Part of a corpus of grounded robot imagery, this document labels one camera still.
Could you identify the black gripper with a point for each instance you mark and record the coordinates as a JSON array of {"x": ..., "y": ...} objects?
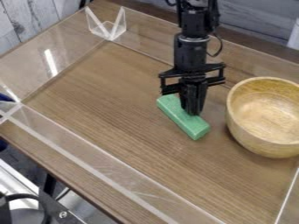
[{"x": 191, "y": 66}]

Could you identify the green rectangular block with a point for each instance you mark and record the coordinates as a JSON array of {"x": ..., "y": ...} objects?
[{"x": 192, "y": 125}]

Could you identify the brown wooden bowl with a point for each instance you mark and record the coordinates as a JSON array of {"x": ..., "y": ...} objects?
[{"x": 262, "y": 116}]

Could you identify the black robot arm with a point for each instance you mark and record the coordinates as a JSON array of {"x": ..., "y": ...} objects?
[{"x": 199, "y": 19}]

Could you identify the clear acrylic tray walls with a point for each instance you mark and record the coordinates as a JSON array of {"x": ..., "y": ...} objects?
[{"x": 85, "y": 121}]

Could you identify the blue object at edge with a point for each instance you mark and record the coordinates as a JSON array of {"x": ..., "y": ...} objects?
[{"x": 5, "y": 98}]

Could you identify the black table leg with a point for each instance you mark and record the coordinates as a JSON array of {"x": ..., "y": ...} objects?
[{"x": 49, "y": 184}]

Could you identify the grey metal bracket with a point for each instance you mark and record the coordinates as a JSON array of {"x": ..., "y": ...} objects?
[{"x": 60, "y": 215}]

